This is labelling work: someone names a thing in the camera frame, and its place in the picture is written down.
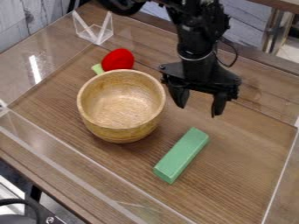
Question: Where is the light green flat piece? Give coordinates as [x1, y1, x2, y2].
[91, 64, 104, 74]

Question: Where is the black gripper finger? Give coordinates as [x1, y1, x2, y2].
[167, 85, 190, 109]
[211, 92, 228, 117]

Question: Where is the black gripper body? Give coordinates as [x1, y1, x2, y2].
[159, 53, 242, 101]

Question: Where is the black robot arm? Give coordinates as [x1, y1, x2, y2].
[98, 0, 242, 116]

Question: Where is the metal table leg background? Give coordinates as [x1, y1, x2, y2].
[262, 9, 295, 55]

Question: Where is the green stick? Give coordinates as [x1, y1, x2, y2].
[154, 128, 210, 184]

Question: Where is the red plush ball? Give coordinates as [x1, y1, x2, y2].
[102, 48, 135, 71]

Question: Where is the clear acrylic tray wall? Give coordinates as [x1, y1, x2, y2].
[0, 100, 195, 224]

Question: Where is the black table frame leg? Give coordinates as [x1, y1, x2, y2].
[24, 184, 82, 224]

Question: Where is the black cable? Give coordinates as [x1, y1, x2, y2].
[0, 199, 40, 224]

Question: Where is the clear acrylic stand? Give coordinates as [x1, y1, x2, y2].
[71, 11, 114, 46]

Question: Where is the brown wooden bowl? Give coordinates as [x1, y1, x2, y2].
[76, 69, 166, 144]

